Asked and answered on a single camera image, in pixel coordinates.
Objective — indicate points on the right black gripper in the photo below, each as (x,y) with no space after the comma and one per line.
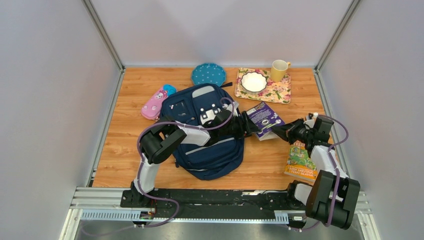
(286,131)

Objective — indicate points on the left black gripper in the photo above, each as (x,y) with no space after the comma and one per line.
(248,128)

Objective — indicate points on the purple paperback book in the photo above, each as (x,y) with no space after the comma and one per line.
(264,118)

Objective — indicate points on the navy blue student backpack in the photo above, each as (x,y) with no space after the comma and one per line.
(188,107)

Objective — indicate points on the pink cartoon pencil case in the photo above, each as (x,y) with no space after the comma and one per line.
(152,108)

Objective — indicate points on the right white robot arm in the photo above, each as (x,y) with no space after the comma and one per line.
(332,199)

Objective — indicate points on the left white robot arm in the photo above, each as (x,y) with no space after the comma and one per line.
(158,142)

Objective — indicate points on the floral rectangular tray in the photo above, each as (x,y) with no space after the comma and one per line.
(268,90)

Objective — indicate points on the orange Treehouse book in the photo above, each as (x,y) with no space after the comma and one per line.
(299,163)

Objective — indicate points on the white scalloped bowl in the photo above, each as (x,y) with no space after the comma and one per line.
(253,82)

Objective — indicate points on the yellow ceramic mug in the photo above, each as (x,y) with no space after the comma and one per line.
(278,70)

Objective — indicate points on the blue polka dot plate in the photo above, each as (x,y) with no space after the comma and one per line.
(211,73)

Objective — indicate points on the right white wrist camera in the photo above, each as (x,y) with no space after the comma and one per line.
(310,120)

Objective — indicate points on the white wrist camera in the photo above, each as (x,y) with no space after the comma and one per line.
(232,107)
(310,120)

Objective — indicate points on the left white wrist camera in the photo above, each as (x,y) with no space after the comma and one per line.
(232,107)

